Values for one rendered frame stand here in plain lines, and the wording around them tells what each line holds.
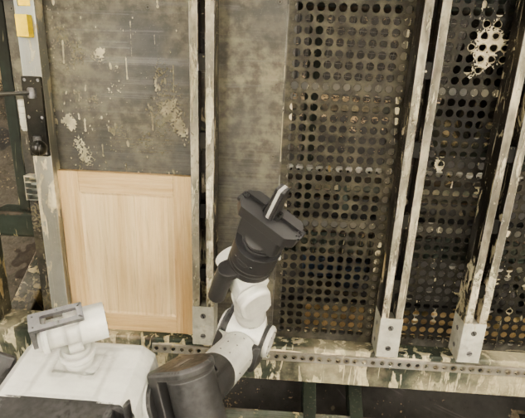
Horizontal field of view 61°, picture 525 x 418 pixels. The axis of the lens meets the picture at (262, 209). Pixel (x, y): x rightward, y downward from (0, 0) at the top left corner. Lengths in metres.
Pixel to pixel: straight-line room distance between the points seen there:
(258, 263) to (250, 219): 0.08
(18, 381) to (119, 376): 0.17
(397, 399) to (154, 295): 1.37
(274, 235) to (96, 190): 0.69
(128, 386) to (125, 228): 0.55
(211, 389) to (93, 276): 0.66
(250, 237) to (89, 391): 0.38
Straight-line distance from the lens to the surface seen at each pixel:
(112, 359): 0.92
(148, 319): 1.41
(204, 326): 1.31
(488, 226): 1.26
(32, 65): 1.28
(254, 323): 1.03
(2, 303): 1.62
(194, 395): 0.85
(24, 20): 1.26
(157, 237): 1.28
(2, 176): 3.45
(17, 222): 1.50
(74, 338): 0.87
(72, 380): 0.91
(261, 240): 0.75
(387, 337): 1.33
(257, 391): 2.26
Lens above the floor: 2.16
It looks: 51 degrees down
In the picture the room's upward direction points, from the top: straight up
